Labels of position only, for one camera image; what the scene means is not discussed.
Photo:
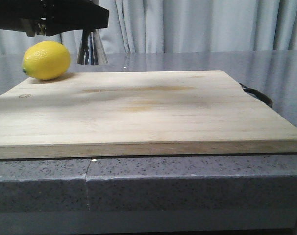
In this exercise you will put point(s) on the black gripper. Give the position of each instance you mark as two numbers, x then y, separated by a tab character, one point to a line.
61	16

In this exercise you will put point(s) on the silver double jigger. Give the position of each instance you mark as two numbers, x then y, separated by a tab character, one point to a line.
91	50

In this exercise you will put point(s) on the yellow lemon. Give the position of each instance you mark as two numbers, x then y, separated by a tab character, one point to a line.
46	60

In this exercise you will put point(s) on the grey curtain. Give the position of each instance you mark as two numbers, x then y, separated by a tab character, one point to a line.
178	26

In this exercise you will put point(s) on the wooden cutting board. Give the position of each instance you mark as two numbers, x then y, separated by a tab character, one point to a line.
138	113

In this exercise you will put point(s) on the black cutting board handle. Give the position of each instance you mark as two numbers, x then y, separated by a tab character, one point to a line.
256	93

